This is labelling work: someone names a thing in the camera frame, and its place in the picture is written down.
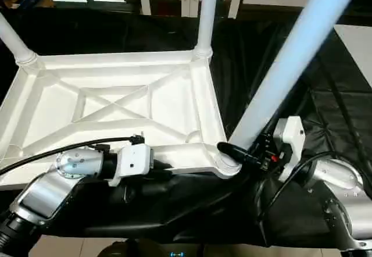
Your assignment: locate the white plastic table top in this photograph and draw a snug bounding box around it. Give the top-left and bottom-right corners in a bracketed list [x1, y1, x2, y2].
[0, 47, 242, 191]

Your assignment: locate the white plastic table leg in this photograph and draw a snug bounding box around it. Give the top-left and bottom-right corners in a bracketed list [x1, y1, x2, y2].
[0, 13, 40, 67]
[214, 0, 366, 176]
[194, 0, 220, 59]

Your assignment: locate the black mat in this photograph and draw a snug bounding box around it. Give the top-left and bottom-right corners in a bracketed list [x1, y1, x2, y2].
[0, 4, 372, 252]

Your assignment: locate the grey left robot foot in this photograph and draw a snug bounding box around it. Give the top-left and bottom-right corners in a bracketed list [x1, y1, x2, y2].
[96, 240, 158, 257]

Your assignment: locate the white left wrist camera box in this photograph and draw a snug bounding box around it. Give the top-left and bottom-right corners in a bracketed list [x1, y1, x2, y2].
[108, 144, 154, 187]

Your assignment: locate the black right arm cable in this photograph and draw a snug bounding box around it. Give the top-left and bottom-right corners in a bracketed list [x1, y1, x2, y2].
[257, 152, 372, 229]

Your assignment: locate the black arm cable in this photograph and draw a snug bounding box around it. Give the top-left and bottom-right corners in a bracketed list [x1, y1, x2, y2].
[0, 133, 145, 176]
[257, 152, 372, 229]

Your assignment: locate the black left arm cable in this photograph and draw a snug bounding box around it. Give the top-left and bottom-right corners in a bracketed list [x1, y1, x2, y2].
[0, 133, 145, 176]

